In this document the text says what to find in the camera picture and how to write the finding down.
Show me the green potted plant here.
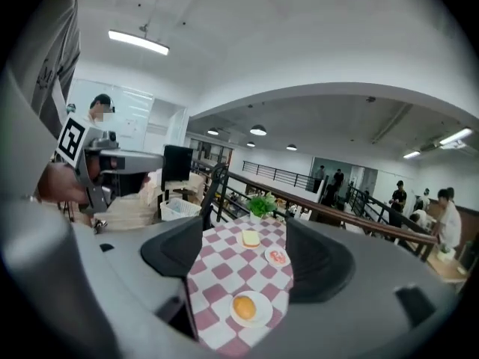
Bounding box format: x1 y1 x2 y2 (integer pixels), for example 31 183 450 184
246 191 278 224

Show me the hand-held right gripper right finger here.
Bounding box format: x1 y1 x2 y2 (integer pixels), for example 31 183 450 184
285 217 356 305

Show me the black metal balcony railing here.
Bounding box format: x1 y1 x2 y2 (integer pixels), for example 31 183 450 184
241 159 320 193

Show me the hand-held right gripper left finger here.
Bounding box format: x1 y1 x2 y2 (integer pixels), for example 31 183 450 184
140 215 204 280

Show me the person's left forearm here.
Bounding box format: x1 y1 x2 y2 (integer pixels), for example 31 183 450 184
36 161 91 206

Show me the black monitor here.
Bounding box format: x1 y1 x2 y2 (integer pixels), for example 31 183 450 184
162 144 195 183

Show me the round orange bun food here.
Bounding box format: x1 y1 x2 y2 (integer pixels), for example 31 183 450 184
232 295 257 321

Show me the yellow toast slice food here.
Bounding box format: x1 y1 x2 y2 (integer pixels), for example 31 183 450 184
241 229 261 248

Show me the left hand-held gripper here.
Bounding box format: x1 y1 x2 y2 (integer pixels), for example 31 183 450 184
55 111 166 217

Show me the wooden handrail with black bars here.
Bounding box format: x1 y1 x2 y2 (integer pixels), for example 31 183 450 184
191 158 439 263

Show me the person's grey t-shirt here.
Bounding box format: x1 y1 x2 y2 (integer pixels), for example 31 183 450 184
6 0 82 129

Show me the black chair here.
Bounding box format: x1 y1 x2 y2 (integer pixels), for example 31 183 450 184
200 162 230 233

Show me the white plastic basket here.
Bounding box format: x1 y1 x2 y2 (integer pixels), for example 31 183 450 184
159 197 203 223

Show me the red white checkered tablecloth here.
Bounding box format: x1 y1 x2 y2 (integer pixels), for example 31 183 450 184
186 215 295 358

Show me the whiteboard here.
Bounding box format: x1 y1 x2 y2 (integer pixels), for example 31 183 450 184
66 78 155 146

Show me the wooden side table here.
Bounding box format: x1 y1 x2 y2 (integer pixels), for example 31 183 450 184
425 245 471 284

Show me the white round plate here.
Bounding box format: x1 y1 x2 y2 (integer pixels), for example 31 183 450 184
236 229 263 251
229 290 274 329
264 245 292 269

